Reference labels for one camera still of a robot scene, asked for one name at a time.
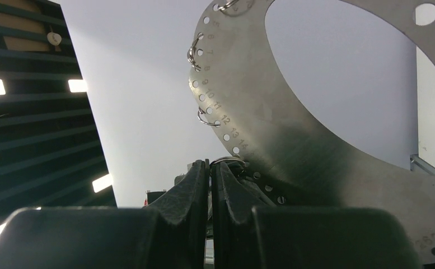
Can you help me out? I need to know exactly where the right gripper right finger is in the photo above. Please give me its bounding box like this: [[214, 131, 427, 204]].
[[211, 163, 422, 268]]

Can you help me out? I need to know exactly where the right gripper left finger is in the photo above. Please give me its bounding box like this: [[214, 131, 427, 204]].
[[0, 160, 209, 268]]

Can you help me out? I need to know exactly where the metal crescent keyring plate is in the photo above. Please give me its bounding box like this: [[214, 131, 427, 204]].
[[189, 1, 435, 263]]

